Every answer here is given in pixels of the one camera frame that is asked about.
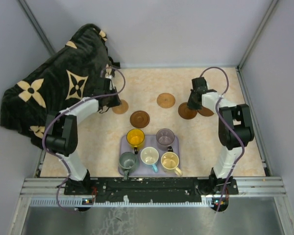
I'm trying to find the light brown wooden coaster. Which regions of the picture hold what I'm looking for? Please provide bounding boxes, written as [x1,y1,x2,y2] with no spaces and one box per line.
[198,106,214,117]

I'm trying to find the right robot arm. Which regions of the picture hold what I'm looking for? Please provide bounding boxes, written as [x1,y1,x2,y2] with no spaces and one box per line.
[187,77,254,194]

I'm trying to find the beige mug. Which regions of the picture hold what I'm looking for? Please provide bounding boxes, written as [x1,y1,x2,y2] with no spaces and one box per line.
[161,152,183,177]

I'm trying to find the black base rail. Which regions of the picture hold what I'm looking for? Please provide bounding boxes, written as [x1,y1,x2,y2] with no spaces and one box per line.
[63,177,238,204]

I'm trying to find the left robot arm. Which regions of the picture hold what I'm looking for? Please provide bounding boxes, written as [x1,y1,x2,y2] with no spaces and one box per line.
[43,75,121,194]

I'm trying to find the dark brown wooden coaster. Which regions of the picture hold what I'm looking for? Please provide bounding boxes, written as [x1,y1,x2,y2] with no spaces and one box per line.
[130,111,150,128]

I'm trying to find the black floral plush blanket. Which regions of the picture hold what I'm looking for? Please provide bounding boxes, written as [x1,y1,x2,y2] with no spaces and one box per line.
[0,23,120,148]

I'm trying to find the woven rattan coaster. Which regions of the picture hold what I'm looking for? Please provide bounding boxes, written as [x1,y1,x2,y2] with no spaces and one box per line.
[157,93,175,109]
[112,99,129,115]

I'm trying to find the cream mug blue handle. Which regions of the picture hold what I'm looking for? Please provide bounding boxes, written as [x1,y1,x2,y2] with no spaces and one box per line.
[140,147,159,173]

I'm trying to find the grey green mug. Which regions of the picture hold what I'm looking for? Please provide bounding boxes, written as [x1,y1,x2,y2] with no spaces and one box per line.
[119,152,139,180]

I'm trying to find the aluminium frame front rail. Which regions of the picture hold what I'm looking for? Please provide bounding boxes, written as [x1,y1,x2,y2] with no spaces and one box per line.
[20,177,286,210]

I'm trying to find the purple translucent mug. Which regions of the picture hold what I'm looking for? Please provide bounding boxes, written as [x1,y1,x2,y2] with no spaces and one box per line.
[156,128,175,152]

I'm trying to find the yellow mug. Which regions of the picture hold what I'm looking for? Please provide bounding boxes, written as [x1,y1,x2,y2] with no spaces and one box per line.
[126,129,145,155]

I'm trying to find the lavender plastic tray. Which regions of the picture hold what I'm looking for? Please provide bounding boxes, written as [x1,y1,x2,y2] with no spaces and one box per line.
[129,134,181,177]

